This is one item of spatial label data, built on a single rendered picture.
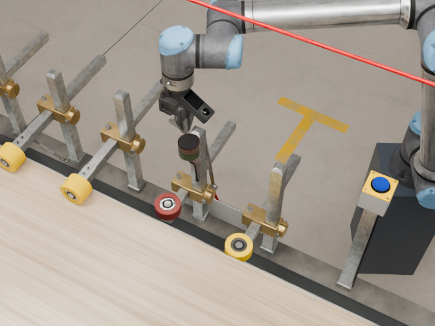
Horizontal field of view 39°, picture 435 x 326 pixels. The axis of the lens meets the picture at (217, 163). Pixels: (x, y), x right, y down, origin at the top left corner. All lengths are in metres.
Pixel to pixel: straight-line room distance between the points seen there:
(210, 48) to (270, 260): 0.73
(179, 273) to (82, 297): 0.27
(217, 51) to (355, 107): 1.86
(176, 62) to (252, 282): 0.63
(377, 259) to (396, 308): 0.75
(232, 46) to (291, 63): 1.98
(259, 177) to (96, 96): 1.02
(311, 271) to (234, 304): 0.38
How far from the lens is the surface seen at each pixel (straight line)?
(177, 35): 1.63
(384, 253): 2.67
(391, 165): 2.36
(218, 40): 1.62
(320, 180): 3.05
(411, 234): 2.56
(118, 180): 2.17
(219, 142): 2.04
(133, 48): 3.67
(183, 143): 1.67
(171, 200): 1.85
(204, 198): 1.91
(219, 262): 1.74
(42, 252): 1.82
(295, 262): 1.99
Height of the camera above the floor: 2.43
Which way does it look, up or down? 52 degrees down
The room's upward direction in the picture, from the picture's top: straight up
